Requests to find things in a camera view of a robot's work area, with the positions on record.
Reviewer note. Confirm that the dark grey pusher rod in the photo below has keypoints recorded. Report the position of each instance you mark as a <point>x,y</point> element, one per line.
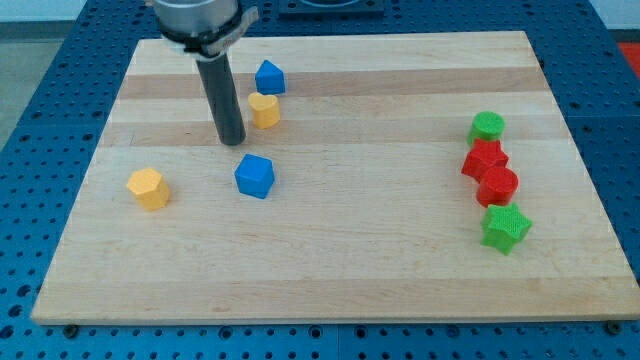
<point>218,83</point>

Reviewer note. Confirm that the yellow heart block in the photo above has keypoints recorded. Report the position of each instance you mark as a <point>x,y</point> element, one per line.
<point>265,110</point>

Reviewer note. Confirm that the blue triangle block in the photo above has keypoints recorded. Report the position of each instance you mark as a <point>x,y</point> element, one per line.
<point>270,79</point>

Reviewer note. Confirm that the blue cube block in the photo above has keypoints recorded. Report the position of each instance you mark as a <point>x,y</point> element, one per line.
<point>255,176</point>

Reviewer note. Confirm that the dark mounting plate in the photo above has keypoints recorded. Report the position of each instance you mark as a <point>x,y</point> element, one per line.
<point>296,8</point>

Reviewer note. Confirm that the yellow hexagon block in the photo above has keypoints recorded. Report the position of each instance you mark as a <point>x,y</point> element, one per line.
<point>149,189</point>

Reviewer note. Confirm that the wooden board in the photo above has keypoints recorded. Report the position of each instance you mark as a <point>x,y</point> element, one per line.
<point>369,218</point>

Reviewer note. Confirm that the green cylinder block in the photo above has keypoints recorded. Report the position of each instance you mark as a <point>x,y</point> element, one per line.
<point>486,125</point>

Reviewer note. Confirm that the red star block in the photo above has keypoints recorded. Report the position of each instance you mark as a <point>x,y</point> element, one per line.
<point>483,155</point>

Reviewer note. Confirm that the red cylinder block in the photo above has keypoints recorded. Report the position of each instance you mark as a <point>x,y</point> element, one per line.
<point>497,186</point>

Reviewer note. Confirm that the green star block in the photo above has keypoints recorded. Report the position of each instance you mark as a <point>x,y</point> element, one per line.
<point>504,227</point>

